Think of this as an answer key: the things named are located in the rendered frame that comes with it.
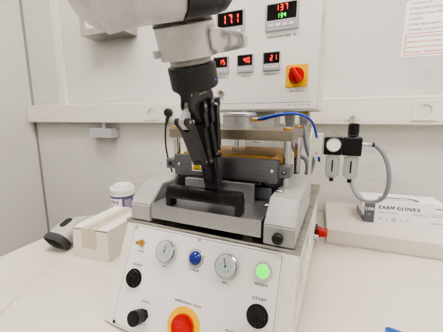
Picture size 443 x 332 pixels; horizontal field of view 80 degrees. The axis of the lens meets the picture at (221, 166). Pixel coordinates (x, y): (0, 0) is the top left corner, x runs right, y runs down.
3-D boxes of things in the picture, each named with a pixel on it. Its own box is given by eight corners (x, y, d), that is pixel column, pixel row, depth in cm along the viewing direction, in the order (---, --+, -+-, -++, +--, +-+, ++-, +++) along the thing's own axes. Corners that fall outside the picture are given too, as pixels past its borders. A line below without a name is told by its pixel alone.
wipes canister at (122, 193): (122, 216, 104) (120, 179, 101) (141, 219, 101) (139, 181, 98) (106, 224, 96) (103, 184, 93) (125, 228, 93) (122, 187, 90)
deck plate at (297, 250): (218, 176, 96) (218, 174, 95) (320, 186, 82) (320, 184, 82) (126, 221, 54) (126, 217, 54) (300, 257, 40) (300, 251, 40)
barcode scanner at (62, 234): (95, 224, 96) (94, 203, 94) (113, 228, 93) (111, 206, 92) (41, 250, 77) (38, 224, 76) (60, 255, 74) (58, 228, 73)
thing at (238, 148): (215, 159, 75) (215, 125, 73) (295, 164, 66) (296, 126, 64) (182, 168, 59) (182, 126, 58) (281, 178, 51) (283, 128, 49)
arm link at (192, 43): (140, 30, 36) (151, 71, 39) (223, 16, 31) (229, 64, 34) (184, 24, 46) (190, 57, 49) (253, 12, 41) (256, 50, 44)
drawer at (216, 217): (215, 186, 78) (215, 161, 77) (291, 195, 69) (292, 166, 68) (151, 221, 52) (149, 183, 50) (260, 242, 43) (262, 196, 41)
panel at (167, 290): (111, 323, 49) (135, 222, 53) (269, 388, 37) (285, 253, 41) (103, 326, 47) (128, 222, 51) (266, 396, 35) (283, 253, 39)
